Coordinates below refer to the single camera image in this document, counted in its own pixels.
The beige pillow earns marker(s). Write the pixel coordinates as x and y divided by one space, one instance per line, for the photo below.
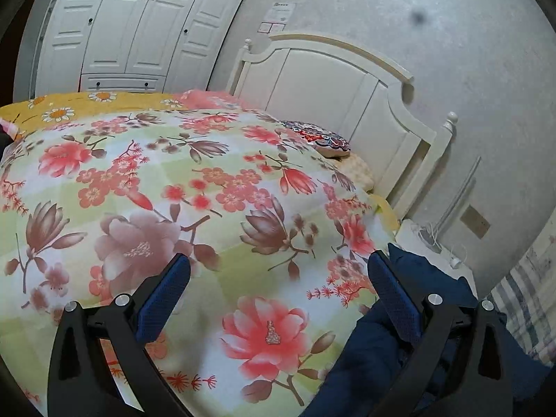
358 171

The dark blue fleece garment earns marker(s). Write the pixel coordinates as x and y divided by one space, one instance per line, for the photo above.
369 356

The paper notice on wall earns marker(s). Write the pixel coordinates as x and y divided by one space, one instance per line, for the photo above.
281 11

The white bed headboard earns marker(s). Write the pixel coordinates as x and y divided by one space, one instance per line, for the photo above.
330 91

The wall socket plate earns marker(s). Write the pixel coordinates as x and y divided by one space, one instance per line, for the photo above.
475 222

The floral patterned quilt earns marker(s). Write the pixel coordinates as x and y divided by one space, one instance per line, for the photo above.
182 191

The white nightstand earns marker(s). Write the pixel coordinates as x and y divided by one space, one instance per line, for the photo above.
434 260

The white panelled wardrobe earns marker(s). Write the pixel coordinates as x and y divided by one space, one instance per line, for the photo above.
143 26

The round patterned cushion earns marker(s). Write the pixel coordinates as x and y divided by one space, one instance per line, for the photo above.
323 139

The striped curtain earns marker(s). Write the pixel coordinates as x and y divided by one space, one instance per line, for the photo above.
530 295

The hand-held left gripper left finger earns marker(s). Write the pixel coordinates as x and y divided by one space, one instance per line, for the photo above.
163 299

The yellow daisy bed sheet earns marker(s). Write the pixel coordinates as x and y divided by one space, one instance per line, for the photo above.
87 104

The white wall switch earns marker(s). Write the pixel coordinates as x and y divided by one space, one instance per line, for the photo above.
270 28

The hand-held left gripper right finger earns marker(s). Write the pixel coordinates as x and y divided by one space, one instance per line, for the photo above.
393 299

